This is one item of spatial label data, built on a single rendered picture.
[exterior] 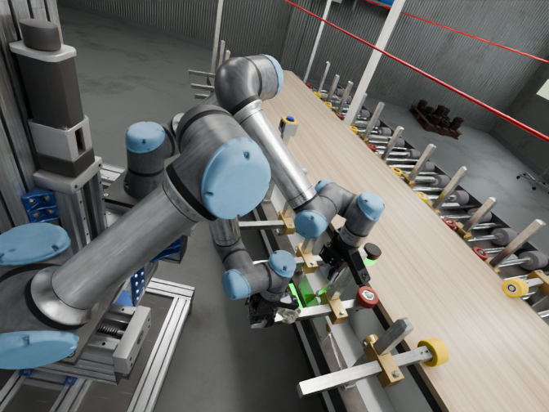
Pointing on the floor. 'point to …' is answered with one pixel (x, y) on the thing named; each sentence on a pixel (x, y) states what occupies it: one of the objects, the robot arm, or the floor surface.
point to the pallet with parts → (434, 119)
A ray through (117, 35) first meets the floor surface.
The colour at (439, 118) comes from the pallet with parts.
